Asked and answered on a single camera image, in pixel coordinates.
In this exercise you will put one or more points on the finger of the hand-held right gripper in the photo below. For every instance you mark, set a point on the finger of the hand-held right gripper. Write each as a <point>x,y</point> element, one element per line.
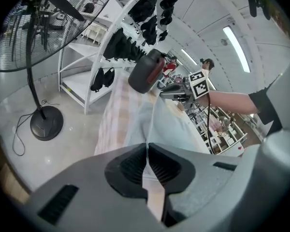
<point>176,88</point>
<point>171,95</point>

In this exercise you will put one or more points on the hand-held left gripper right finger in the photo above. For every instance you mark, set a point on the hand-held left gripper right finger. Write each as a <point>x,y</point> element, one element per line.
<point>203,182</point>

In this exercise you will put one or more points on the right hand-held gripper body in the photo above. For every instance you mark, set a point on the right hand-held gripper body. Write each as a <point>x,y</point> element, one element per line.
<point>198,86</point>

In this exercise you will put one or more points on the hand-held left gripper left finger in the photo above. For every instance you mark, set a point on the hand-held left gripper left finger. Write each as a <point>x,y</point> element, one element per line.
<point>87,190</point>

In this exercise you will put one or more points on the light blue towel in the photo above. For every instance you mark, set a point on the light blue towel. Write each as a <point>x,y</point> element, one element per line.
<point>164,124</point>

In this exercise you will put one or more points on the person's right forearm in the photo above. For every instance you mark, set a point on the person's right forearm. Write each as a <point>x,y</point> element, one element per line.
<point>229,101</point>

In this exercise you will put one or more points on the short ceiling light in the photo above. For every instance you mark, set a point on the short ceiling light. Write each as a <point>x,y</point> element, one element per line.
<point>188,56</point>

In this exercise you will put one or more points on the black thermos jug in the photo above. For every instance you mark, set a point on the black thermos jug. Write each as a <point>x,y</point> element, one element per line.
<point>145,71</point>

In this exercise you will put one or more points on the white storage shelving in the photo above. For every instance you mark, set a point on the white storage shelving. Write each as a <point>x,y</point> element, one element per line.
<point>222,134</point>

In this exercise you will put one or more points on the long ceiling light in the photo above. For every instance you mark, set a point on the long ceiling light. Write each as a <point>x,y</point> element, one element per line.
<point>236,49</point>

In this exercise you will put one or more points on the wooden step platform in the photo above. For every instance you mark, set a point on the wooden step platform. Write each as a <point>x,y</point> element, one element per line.
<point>7,178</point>

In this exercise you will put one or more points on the row of black bags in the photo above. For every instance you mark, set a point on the row of black bags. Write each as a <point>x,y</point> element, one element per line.
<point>145,8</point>

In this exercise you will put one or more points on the white metal shelving rack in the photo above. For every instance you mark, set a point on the white metal shelving rack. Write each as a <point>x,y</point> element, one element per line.
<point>75,81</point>

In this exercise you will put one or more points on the black hanging device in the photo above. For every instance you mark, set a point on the black hanging device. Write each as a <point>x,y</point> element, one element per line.
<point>253,4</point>

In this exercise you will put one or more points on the large black pedestal fan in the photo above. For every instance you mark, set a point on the large black pedestal fan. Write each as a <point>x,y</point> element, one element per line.
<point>19,33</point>

